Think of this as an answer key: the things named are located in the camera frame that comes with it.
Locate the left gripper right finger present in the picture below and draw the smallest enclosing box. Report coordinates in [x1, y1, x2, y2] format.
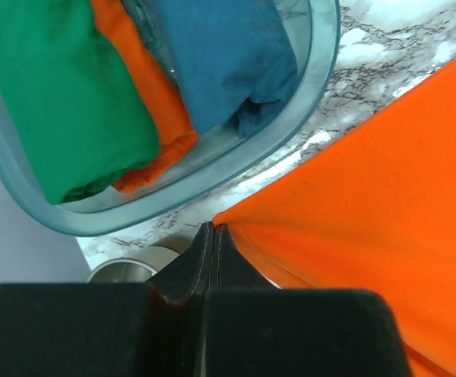
[211, 225, 278, 289]

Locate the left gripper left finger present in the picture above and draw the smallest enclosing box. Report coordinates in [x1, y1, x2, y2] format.
[146, 222, 214, 304]

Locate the orange t shirt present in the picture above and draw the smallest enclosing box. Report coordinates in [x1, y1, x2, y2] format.
[213, 58, 456, 376]
[91, 0, 199, 193]

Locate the tape roll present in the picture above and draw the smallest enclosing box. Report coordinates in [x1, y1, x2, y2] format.
[87, 236, 192, 284]

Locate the clear blue plastic bin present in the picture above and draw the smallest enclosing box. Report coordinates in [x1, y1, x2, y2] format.
[0, 1, 341, 237]

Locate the rolled orange t shirt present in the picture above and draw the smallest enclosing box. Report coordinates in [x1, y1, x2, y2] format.
[91, 0, 199, 193]

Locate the rolled green t shirt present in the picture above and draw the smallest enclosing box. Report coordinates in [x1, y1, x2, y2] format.
[0, 1, 160, 205]

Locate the rolled blue t shirt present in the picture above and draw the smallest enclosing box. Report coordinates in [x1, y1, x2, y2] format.
[146, 1, 298, 138]

